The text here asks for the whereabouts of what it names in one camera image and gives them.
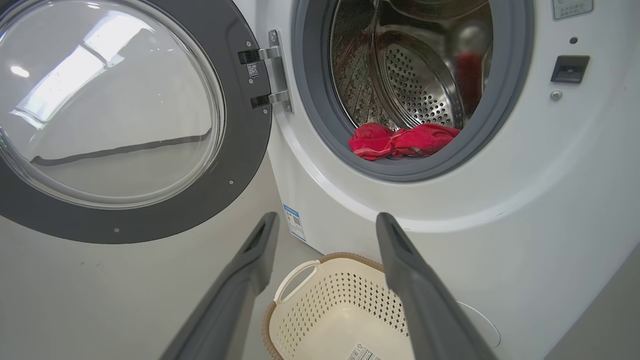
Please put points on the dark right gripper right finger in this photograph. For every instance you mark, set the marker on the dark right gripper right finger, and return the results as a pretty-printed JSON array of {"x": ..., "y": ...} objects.
[{"x": 425, "y": 310}]

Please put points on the white front-load washing machine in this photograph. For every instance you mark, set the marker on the white front-load washing machine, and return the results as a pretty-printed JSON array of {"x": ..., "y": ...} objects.
[{"x": 550, "y": 200}]

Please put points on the red basketball jersey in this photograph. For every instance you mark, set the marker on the red basketball jersey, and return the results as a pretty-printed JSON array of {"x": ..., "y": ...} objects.
[{"x": 400, "y": 142}]

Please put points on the black round glass washer door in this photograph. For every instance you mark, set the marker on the black round glass washer door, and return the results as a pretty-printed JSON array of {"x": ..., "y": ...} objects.
[{"x": 240, "y": 150}]

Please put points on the round white filter cover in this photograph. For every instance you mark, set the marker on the round white filter cover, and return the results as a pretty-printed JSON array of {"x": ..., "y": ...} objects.
[{"x": 480, "y": 322}]

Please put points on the cream perforated basket brown rim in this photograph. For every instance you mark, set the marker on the cream perforated basket brown rim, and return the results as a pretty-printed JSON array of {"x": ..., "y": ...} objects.
[{"x": 340, "y": 300}]

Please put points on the small QR code sticker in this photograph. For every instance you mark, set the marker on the small QR code sticker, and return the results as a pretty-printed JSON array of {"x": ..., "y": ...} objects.
[{"x": 253, "y": 70}]

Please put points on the white warning sticker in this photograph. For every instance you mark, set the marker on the white warning sticker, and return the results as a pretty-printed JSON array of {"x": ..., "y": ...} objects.
[{"x": 572, "y": 7}]

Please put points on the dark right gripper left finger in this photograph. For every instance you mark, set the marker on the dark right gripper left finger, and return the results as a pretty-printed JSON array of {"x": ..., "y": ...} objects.
[{"x": 230, "y": 305}]

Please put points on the white product label sticker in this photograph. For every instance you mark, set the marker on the white product label sticker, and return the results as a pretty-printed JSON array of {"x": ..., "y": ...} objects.
[{"x": 362, "y": 353}]

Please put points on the blue energy label sticker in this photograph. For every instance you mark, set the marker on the blue energy label sticker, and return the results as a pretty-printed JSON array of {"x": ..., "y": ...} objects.
[{"x": 294, "y": 222}]

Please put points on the silver screw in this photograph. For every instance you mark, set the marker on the silver screw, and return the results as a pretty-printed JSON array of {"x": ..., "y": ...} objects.
[{"x": 556, "y": 95}]

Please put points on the grey rubber door gasket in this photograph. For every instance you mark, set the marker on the grey rubber door gasket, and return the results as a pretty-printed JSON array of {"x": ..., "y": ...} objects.
[{"x": 505, "y": 100}]

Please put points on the metal door hinge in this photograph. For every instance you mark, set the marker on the metal door hinge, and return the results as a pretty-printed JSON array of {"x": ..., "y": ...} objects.
[{"x": 277, "y": 65}]

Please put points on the steel perforated washer drum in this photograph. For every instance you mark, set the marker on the steel perforated washer drum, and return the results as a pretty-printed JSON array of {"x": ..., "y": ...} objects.
[{"x": 420, "y": 85}]

